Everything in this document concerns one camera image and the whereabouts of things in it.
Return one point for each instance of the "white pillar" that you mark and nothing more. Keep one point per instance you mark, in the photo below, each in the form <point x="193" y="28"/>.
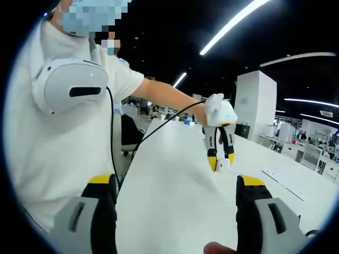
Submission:
<point x="255" y="103"/>

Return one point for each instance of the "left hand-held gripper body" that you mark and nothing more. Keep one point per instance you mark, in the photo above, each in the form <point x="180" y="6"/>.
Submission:
<point x="226" y="116"/>

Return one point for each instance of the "white charger adapter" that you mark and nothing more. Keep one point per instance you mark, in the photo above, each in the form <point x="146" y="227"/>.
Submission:
<point x="223" y="164"/>

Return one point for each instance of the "blue box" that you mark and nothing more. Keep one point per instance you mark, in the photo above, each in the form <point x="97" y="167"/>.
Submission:
<point x="189" y="122"/>

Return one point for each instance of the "row of white cabinets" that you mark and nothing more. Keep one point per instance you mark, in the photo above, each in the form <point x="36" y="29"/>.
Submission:
<point x="299" y="150"/>

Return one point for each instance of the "white desk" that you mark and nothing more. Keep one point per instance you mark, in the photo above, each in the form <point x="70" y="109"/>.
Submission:
<point x="172" y="211"/>

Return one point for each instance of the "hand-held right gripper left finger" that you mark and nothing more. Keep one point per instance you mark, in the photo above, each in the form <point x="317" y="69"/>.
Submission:
<point x="90" y="219"/>

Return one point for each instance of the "straight ceiling light strip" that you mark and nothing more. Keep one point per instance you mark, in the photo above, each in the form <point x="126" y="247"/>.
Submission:
<point x="233" y="26"/>

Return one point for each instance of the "black box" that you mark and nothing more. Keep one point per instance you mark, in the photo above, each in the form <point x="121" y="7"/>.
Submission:
<point x="241" y="131"/>

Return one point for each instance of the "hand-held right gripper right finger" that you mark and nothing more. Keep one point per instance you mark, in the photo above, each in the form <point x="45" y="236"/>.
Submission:
<point x="259" y="219"/>

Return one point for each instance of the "person's left hand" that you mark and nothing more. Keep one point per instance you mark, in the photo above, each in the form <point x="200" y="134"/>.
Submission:
<point x="213" y="105"/>

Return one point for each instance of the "person in white shirt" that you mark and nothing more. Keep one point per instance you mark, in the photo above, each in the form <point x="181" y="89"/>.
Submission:
<point x="66" y="145"/>

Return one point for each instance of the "person's right hand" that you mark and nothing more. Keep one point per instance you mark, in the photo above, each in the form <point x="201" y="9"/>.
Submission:
<point x="219" y="248"/>

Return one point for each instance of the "short ceiling light strip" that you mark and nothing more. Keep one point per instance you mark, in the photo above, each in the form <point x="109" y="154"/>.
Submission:
<point x="180" y="79"/>

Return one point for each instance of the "dark office chair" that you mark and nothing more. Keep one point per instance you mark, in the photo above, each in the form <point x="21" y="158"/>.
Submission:
<point x="131" y="132"/>

